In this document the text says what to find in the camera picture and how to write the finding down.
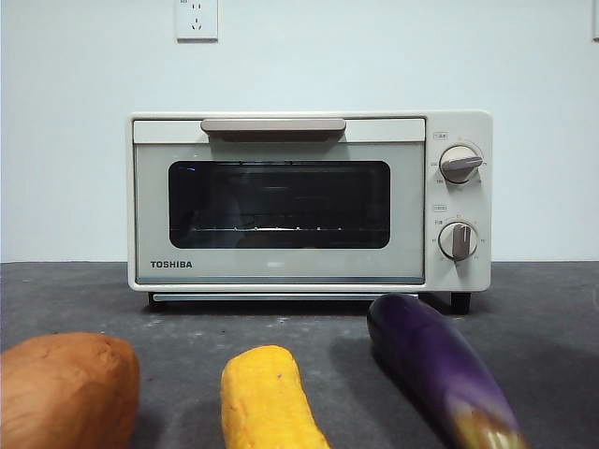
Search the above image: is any brown sweet potato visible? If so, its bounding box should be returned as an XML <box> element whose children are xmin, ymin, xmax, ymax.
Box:
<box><xmin>0</xmin><ymin>331</ymin><xmax>141</xmax><ymax>449</ymax></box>

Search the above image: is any yellow corn cob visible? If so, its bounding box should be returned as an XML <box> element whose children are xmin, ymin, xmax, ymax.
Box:
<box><xmin>220</xmin><ymin>344</ymin><xmax>331</xmax><ymax>449</ymax></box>

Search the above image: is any white wall socket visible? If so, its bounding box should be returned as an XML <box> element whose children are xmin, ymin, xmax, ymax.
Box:
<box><xmin>176</xmin><ymin>0</ymin><xmax>219</xmax><ymax>43</ymax></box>

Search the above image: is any cream Toshiba toaster oven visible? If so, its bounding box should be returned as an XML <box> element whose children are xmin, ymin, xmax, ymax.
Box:
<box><xmin>125</xmin><ymin>109</ymin><xmax>493</xmax><ymax>313</ymax></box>

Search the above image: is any glass oven door with handle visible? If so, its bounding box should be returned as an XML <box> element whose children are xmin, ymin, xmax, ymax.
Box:
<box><xmin>133</xmin><ymin>118</ymin><xmax>427</xmax><ymax>285</ymax></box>

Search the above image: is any silver crumb tray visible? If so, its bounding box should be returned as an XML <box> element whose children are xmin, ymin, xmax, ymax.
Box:
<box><xmin>152</xmin><ymin>293</ymin><xmax>420</xmax><ymax>303</ymax></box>

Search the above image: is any beige timer knob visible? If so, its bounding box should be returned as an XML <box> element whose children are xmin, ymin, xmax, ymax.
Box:
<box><xmin>439</xmin><ymin>222</ymin><xmax>479</xmax><ymax>261</ymax></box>

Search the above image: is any metal wire oven rack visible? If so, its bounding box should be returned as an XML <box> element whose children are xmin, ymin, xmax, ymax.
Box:
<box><xmin>170</xmin><ymin>225</ymin><xmax>389</xmax><ymax>234</ymax></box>

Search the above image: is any purple eggplant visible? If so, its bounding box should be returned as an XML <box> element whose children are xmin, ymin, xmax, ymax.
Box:
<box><xmin>366</xmin><ymin>293</ymin><xmax>530</xmax><ymax>449</ymax></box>

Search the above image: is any beige temperature knob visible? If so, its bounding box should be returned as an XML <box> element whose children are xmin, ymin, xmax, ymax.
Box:
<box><xmin>441</xmin><ymin>144</ymin><xmax>485</xmax><ymax>184</ymax></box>

